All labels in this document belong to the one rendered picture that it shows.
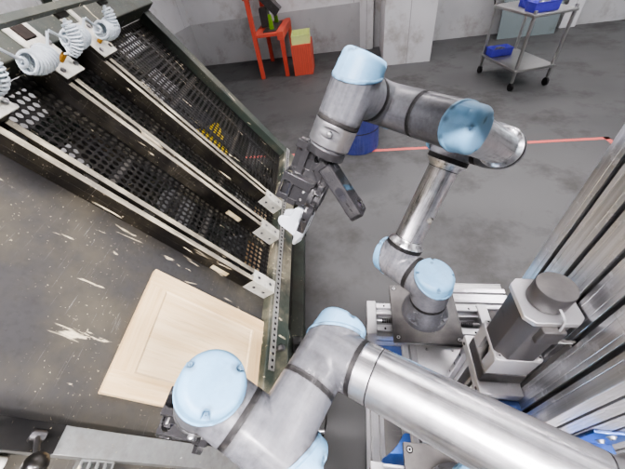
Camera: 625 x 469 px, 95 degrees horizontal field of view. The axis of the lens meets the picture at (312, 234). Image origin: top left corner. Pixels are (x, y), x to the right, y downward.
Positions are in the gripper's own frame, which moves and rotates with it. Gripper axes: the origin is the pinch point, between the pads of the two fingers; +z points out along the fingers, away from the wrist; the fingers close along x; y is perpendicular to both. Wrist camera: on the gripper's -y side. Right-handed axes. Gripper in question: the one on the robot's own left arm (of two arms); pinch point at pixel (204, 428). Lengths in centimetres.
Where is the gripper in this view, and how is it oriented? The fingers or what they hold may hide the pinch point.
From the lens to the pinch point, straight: 71.3
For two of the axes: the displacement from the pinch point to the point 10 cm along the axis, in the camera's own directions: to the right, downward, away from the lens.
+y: -9.3, -3.4, -1.7
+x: -1.3, 7.2, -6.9
